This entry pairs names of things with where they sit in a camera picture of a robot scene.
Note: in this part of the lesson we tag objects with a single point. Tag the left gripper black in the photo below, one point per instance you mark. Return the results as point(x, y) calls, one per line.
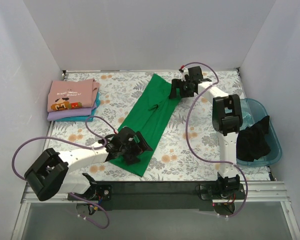
point(136, 146)

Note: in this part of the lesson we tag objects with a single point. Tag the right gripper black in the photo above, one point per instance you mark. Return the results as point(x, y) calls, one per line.
point(178, 87)

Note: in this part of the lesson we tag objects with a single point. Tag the green t shirt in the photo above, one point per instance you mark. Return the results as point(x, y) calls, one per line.
point(149, 116)

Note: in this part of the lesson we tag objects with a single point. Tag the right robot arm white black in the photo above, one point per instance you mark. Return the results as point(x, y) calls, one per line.
point(226, 121)

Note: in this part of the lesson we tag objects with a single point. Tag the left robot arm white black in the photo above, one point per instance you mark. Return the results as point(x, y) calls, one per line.
point(56, 172)

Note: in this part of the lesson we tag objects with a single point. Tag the teal folded t shirt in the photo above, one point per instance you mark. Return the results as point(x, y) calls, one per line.
point(79, 119)

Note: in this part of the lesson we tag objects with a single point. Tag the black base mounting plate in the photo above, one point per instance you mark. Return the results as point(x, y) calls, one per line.
point(158, 195)

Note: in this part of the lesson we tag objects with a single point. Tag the lilac folded t shirt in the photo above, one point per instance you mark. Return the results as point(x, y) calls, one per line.
point(72, 113)

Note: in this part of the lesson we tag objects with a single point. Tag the floral patterned table mat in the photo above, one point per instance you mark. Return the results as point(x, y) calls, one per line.
point(188, 149)

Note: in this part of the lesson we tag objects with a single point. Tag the blue transparent plastic bin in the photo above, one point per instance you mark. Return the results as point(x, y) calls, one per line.
point(252, 112)

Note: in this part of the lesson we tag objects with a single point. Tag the pink folded printed t shirt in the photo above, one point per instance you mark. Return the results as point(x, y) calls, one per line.
point(69, 95)

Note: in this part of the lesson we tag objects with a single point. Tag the black t shirt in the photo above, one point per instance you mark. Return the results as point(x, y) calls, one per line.
point(251, 143)

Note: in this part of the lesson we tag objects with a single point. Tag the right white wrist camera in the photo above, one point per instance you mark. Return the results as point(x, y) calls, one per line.
point(185, 75)

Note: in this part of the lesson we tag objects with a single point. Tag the aluminium frame rail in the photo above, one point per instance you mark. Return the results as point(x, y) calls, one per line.
point(261, 211)

